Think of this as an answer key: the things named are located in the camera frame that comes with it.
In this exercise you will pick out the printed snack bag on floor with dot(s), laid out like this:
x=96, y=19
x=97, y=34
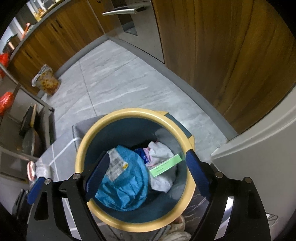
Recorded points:
x=46, y=81

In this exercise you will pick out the black square pan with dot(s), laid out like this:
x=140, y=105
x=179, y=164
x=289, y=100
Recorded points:
x=30, y=120

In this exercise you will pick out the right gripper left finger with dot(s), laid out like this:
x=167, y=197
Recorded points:
x=47, y=220

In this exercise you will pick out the wooden kitchen cabinets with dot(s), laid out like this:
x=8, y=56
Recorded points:
x=239, y=55

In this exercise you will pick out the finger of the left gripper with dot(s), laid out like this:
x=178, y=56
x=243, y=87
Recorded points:
x=35, y=190

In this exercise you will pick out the white plastic bag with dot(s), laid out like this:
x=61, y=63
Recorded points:
x=155, y=153

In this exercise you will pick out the clear plastic bag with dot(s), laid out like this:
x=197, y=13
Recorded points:
x=42, y=170

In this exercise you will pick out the steel pot on counter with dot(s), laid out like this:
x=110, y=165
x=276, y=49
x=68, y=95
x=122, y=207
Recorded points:
x=11, y=44

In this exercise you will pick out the red plastic bag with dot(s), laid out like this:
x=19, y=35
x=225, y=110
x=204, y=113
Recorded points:
x=8, y=98

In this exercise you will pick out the stainless steel oven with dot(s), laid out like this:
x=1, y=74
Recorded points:
x=131, y=21

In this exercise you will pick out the stainless steel rack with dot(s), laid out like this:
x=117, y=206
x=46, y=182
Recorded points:
x=13, y=160

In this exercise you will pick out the blue shipping bag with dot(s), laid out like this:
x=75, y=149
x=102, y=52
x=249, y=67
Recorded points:
x=125, y=185

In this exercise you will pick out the yellow rimmed blue trash bin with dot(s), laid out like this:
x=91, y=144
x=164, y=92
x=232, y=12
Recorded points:
x=132, y=127

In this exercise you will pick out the green cardboard box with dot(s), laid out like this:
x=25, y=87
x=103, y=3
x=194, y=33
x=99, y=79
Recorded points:
x=165, y=166

